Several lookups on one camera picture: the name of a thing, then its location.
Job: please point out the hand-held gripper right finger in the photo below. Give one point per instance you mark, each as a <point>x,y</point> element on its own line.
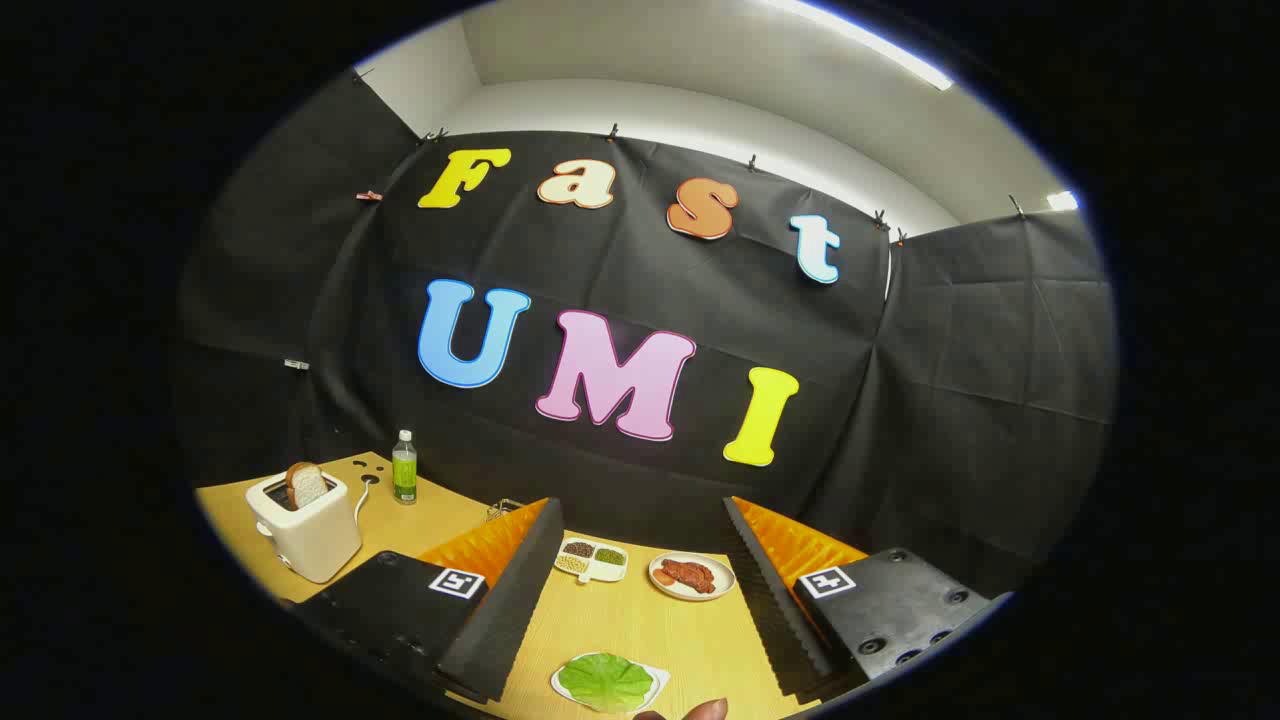
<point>775,620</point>

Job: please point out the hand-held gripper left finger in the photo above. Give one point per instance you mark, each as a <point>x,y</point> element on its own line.
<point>510,610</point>

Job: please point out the green lettuce leaf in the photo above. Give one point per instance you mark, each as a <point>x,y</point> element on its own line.
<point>605,682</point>

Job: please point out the white bread slice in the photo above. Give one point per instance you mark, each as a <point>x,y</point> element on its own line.
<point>308,485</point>

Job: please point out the white round meat plate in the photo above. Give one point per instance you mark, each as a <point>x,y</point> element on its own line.
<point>722,572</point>

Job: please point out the yellow soybeans heap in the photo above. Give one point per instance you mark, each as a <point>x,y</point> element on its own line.
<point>571,564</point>

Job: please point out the white divided dish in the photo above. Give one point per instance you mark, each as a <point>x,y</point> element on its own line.
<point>592,573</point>

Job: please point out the dark red beans heap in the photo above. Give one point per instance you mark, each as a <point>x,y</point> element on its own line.
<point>578,549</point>

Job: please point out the red meat slice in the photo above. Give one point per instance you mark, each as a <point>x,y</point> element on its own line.
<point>690,575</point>

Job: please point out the green beans heap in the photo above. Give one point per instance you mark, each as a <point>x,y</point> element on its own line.
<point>610,556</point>

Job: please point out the white square plate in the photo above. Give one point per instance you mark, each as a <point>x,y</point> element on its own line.
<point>660,682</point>

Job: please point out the green label water bottle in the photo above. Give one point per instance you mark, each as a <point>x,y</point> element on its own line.
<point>404,480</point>

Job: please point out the white toaster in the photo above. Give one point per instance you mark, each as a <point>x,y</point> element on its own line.
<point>320,540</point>

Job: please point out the small ceiling light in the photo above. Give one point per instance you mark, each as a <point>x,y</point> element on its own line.
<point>1062,200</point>

